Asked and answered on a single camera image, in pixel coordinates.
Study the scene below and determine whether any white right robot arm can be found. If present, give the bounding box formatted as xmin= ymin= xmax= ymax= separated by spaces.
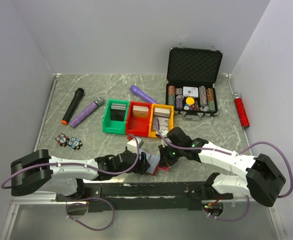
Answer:
xmin=156 ymin=127 xmax=286 ymax=207

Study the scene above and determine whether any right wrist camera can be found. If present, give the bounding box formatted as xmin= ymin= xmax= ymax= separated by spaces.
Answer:
xmin=161 ymin=137 xmax=171 ymax=148

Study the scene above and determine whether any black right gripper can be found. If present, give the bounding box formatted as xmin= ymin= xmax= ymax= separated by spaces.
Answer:
xmin=158 ymin=141 xmax=184 ymax=168

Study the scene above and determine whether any yellow plastic card bin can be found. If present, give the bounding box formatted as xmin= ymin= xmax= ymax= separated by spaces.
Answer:
xmin=148 ymin=103 xmax=175 ymax=138

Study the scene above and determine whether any red leather card holder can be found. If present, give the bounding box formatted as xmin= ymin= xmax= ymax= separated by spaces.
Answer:
xmin=138 ymin=148 xmax=170 ymax=177

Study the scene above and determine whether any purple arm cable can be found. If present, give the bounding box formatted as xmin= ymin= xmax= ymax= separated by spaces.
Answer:
xmin=153 ymin=117 xmax=293 ymax=199
xmin=0 ymin=134 xmax=141 ymax=190

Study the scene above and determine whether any black toy microphone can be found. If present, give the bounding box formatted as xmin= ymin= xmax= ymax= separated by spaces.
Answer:
xmin=61 ymin=87 xmax=85 ymax=125

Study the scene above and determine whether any red plastic card bin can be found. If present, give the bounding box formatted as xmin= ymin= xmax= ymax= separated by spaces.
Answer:
xmin=125 ymin=101 xmax=152 ymax=137

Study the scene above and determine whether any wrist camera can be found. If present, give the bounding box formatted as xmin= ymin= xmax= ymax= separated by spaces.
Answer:
xmin=126 ymin=136 xmax=144 ymax=153
xmin=161 ymin=137 xmax=171 ymax=148

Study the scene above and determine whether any blue owl card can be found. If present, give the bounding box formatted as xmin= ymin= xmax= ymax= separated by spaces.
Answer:
xmin=67 ymin=137 xmax=83 ymax=150

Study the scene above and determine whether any white playing card deck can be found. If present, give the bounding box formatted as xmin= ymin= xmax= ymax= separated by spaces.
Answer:
xmin=182 ymin=86 xmax=199 ymax=98

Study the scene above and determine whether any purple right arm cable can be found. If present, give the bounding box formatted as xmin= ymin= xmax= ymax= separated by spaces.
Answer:
xmin=153 ymin=117 xmax=293 ymax=199

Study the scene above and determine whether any purple glitter toy microphone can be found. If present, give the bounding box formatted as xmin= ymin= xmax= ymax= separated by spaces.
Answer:
xmin=69 ymin=96 xmax=105 ymax=128

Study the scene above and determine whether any green plastic card bin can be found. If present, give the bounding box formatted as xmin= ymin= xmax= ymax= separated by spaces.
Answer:
xmin=102 ymin=99 xmax=130 ymax=135

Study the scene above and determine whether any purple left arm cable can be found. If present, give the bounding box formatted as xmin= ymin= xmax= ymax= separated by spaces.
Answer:
xmin=0 ymin=134 xmax=141 ymax=190

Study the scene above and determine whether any red owl card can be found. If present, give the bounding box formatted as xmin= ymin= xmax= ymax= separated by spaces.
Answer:
xmin=55 ymin=133 xmax=70 ymax=147

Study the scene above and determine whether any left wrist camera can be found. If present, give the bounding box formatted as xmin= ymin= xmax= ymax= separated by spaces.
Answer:
xmin=126 ymin=136 xmax=144 ymax=153

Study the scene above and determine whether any yellow poker dealer chip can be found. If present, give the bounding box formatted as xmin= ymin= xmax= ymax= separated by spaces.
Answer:
xmin=185 ymin=97 xmax=195 ymax=106

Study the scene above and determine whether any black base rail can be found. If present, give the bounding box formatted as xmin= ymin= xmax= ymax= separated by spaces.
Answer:
xmin=55 ymin=181 xmax=234 ymax=211

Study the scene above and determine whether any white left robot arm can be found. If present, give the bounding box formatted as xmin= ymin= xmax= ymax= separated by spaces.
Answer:
xmin=10 ymin=149 xmax=151 ymax=201

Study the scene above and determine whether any black poker chip case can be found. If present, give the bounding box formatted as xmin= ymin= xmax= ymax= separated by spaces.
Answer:
xmin=165 ymin=47 xmax=223 ymax=121

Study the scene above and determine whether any purple plastic toy microphone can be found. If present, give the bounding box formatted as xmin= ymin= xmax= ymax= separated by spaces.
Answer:
xmin=129 ymin=85 xmax=158 ymax=104

